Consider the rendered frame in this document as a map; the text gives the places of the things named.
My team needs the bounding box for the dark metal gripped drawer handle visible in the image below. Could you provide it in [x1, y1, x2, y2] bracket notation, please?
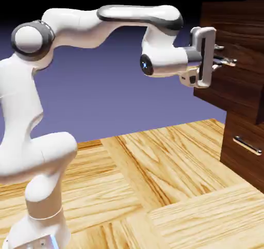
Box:
[213, 55, 238, 67]

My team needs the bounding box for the dark wood pulled drawer front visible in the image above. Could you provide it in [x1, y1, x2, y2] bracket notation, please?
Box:
[193, 0, 264, 126]

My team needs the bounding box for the dark wood closed drawer front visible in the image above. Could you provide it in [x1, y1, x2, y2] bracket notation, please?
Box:
[220, 110, 264, 193]

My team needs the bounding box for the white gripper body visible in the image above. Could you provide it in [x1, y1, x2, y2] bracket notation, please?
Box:
[190, 26, 217, 89]

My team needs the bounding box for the dark wood cabinet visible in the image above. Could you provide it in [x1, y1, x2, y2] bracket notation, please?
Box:
[193, 0, 264, 193]

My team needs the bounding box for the silver bar drawer handle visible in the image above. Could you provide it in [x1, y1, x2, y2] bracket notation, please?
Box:
[233, 135, 263, 156]

